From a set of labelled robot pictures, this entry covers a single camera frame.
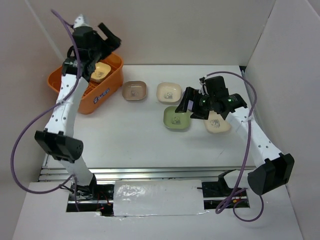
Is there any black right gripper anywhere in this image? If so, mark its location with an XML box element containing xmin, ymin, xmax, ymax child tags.
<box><xmin>175</xmin><ymin>86</ymin><xmax>216</xmax><ymax>120</ymax></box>

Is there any green panda plate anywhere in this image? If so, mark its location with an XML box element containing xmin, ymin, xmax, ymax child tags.
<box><xmin>163</xmin><ymin>106</ymin><xmax>191</xmax><ymax>131</ymax></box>

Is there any yellow panda plate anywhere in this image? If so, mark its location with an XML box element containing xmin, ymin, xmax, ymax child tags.
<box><xmin>90</xmin><ymin>62</ymin><xmax>112</xmax><ymax>84</ymax></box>

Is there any cream panda plate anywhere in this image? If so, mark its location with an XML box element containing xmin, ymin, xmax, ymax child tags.
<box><xmin>204</xmin><ymin>111</ymin><xmax>231</xmax><ymax>134</ymax></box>
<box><xmin>156</xmin><ymin>82</ymin><xmax>182</xmax><ymax>104</ymax></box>

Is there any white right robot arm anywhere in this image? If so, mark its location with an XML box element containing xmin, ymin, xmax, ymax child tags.
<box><xmin>175</xmin><ymin>87</ymin><xmax>295</xmax><ymax>196</ymax></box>

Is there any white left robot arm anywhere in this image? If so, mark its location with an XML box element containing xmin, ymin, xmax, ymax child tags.
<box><xmin>34</xmin><ymin>23</ymin><xmax>121</xmax><ymax>200</ymax></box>

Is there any orange plastic bin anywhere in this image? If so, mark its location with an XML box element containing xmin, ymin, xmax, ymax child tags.
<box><xmin>47</xmin><ymin>53</ymin><xmax>124</xmax><ymax>117</ymax></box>

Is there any purple plate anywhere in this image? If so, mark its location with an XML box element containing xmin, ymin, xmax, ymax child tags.
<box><xmin>187</xmin><ymin>100</ymin><xmax>194</xmax><ymax>111</ymax></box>

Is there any cream panda plate back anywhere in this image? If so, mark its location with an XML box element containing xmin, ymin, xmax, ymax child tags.
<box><xmin>156</xmin><ymin>82</ymin><xmax>182</xmax><ymax>104</ymax></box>

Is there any brown panda plate back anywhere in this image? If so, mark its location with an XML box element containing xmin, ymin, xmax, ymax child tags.
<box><xmin>122</xmin><ymin>81</ymin><xmax>147</xmax><ymax>101</ymax></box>

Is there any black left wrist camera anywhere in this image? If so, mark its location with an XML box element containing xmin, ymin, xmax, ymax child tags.
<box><xmin>72</xmin><ymin>26</ymin><xmax>101</xmax><ymax>55</ymax></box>

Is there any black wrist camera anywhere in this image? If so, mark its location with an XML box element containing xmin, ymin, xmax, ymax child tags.
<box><xmin>72</xmin><ymin>26</ymin><xmax>101</xmax><ymax>55</ymax></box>
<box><xmin>204</xmin><ymin>76</ymin><xmax>229</xmax><ymax>99</ymax></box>

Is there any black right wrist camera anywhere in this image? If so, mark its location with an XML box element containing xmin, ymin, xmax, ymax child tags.
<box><xmin>204</xmin><ymin>76</ymin><xmax>229</xmax><ymax>99</ymax></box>

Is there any aluminium rail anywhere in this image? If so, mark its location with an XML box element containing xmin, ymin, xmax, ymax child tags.
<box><xmin>38</xmin><ymin>166</ymin><xmax>256</xmax><ymax>181</ymax></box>

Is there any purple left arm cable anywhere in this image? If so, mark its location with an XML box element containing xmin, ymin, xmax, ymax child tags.
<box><xmin>10</xmin><ymin>9</ymin><xmax>82</xmax><ymax>213</ymax></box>

